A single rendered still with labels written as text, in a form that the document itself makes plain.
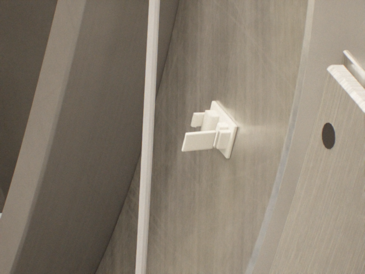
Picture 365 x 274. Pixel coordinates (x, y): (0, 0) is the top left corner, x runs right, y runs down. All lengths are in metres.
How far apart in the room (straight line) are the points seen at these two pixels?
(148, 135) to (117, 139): 0.06
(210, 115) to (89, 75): 0.06
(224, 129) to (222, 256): 0.06
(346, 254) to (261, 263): 0.09
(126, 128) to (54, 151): 0.04
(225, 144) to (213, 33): 0.05
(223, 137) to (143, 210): 0.05
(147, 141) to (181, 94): 0.04
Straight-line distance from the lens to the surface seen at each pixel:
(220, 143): 0.96
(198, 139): 0.95
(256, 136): 0.94
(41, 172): 1.02
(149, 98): 0.96
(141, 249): 0.98
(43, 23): 1.91
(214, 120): 0.97
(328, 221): 0.88
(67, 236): 1.06
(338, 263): 0.87
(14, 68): 1.88
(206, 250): 0.99
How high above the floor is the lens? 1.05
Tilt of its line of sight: 6 degrees down
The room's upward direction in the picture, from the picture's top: 1 degrees clockwise
